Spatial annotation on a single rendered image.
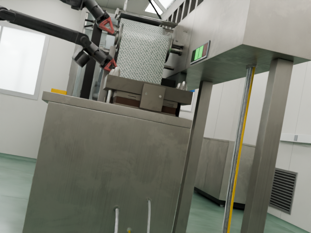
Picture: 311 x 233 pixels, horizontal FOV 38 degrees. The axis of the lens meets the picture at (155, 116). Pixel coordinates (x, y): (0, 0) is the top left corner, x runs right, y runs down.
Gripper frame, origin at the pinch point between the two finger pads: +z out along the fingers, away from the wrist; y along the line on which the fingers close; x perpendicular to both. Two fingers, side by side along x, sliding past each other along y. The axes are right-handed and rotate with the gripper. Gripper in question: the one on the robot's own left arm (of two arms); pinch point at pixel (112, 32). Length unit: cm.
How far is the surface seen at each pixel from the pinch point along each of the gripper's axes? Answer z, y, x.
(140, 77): 26.8, 6.0, -3.8
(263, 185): 80, 82, -4
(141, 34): 10.3, 5.0, 9.8
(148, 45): 16.6, 5.7, 9.3
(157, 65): 27.2, 5.6, 6.6
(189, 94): 46, 25, 6
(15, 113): -49, -546, -126
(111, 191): 57, 33, -48
